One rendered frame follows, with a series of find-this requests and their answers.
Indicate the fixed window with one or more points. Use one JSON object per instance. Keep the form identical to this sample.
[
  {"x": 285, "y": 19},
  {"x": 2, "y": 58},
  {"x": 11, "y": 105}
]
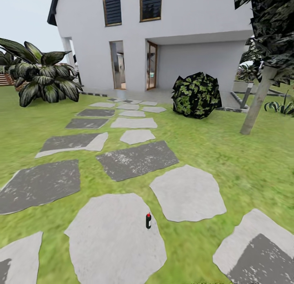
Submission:
[{"x": 118, "y": 65}]

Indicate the door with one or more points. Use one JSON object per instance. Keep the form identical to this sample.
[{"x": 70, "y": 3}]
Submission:
[{"x": 151, "y": 64}]

